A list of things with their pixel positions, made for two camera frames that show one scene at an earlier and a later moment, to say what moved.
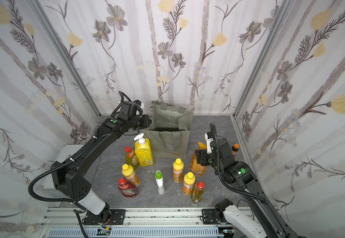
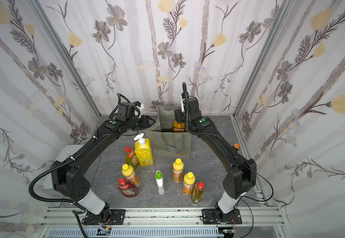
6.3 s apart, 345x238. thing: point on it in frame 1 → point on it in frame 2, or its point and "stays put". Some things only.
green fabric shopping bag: [168, 133] stays put
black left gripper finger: [145, 121] stays put
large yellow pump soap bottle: [143, 150] stays put
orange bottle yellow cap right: [189, 181] stays put
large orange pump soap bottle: [195, 167] → [179, 127]
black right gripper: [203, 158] → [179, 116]
